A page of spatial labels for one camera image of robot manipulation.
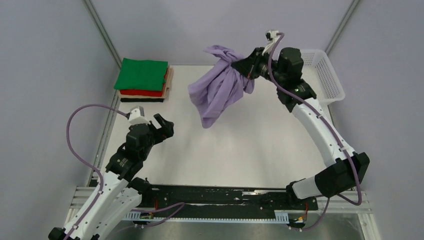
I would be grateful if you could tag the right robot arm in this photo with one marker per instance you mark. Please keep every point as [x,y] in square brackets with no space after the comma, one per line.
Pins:
[345,167]

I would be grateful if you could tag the beige folded t shirt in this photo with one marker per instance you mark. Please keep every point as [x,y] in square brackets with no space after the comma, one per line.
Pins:
[169,78]

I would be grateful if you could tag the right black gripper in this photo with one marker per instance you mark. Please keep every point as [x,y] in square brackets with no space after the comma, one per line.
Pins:
[249,66]

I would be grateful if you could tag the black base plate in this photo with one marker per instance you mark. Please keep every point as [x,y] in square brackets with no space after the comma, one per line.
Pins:
[220,202]

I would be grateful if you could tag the lavender t shirt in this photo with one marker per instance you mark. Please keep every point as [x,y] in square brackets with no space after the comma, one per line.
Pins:
[220,87]

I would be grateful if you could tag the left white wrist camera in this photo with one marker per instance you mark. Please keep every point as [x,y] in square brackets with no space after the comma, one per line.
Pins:
[137,116]

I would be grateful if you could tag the white slotted cable duct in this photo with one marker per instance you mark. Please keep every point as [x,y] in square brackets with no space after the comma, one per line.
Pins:
[279,218]

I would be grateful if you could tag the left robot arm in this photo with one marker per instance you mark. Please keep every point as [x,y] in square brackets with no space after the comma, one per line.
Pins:
[118,190]

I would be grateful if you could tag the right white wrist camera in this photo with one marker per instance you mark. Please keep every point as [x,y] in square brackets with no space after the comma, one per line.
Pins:
[272,37]

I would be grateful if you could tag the white plastic basket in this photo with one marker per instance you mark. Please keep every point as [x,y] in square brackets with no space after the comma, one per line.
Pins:
[319,73]

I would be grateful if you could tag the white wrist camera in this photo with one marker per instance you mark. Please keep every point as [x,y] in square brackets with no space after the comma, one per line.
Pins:
[137,116]
[272,37]

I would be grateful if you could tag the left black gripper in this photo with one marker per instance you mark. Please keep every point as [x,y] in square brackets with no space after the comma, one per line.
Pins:
[167,128]

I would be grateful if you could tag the red folded t shirt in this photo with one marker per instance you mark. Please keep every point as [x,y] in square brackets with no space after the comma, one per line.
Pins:
[142,92]

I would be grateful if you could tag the green folded t shirt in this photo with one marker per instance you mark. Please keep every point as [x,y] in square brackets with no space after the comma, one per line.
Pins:
[148,75]

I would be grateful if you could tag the black folded t shirt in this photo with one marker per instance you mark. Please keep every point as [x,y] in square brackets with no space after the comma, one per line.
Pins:
[142,100]

